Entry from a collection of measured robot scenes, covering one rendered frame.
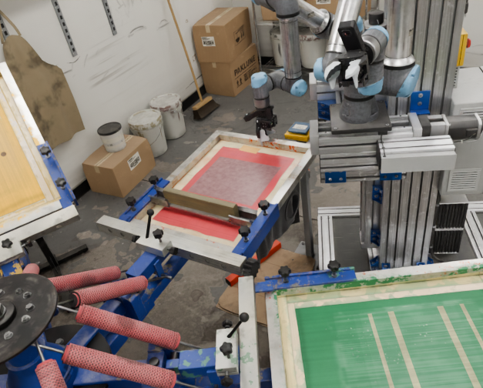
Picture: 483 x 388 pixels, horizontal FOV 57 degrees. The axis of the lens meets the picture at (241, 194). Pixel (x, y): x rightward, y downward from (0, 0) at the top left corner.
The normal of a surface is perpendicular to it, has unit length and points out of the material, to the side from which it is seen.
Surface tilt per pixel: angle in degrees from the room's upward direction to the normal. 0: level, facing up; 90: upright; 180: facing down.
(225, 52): 90
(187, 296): 0
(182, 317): 0
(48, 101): 89
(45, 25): 90
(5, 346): 0
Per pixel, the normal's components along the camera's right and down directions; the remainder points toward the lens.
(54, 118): 0.56, 0.44
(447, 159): -0.11, 0.62
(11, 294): -0.14, -0.79
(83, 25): 0.87, 0.19
